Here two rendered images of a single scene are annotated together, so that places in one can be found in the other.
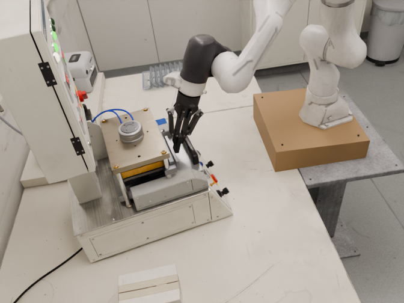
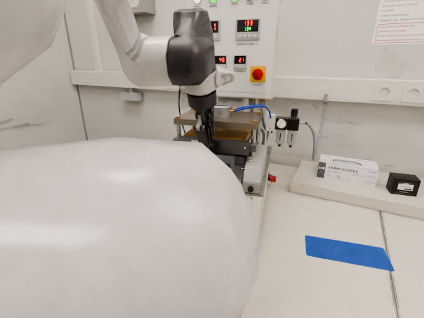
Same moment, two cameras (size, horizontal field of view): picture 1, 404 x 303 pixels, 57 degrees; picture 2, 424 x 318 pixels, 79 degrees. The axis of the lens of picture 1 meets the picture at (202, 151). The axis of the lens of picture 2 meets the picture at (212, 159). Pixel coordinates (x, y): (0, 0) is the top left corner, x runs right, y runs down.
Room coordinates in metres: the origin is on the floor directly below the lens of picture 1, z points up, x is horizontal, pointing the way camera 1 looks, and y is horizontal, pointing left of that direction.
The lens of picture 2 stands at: (1.38, -0.56, 1.29)
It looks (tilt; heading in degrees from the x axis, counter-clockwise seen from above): 21 degrees down; 120
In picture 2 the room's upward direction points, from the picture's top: straight up
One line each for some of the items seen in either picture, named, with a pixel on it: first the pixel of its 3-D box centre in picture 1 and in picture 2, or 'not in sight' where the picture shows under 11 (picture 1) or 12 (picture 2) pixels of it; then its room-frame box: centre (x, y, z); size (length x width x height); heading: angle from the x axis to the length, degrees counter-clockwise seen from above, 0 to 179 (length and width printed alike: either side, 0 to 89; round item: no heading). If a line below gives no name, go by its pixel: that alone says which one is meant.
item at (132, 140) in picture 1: (123, 140); (228, 120); (0.98, 0.26, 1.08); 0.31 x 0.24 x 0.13; 15
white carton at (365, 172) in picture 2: not in sight; (346, 169); (1.37, 0.66, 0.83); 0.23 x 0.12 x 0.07; 4
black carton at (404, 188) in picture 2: not in sight; (402, 183); (1.58, 0.62, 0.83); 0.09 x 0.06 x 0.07; 13
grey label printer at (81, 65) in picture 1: (71, 73); not in sight; (1.89, 0.66, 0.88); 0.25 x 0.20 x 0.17; 87
